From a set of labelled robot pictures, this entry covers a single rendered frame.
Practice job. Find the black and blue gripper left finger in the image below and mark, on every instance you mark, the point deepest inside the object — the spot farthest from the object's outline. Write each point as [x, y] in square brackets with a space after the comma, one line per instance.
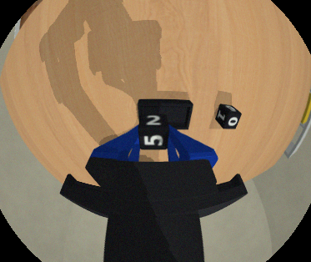
[120, 147]

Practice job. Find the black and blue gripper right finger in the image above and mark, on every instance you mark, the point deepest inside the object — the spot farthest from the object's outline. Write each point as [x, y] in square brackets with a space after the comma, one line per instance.
[188, 148]

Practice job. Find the black cube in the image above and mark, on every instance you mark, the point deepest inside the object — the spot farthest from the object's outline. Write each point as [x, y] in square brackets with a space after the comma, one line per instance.
[153, 131]
[228, 116]

